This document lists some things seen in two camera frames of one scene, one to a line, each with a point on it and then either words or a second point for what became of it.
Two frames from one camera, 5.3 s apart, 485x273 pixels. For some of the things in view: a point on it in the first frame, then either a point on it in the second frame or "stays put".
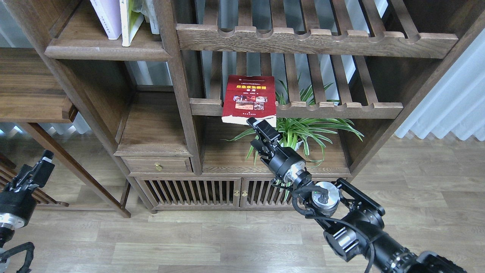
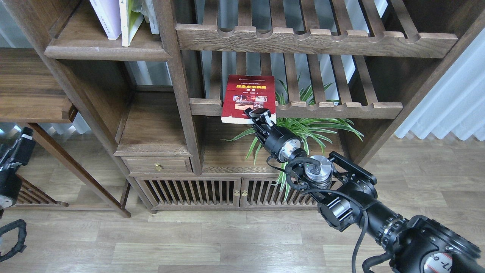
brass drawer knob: x=158 y=167 stays put
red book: x=246 y=96 stays put
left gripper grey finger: x=42 y=172 to x=26 y=146
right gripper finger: x=265 y=127 to x=257 y=113
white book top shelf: x=108 y=13 stays put
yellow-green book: x=130 y=21 stays put
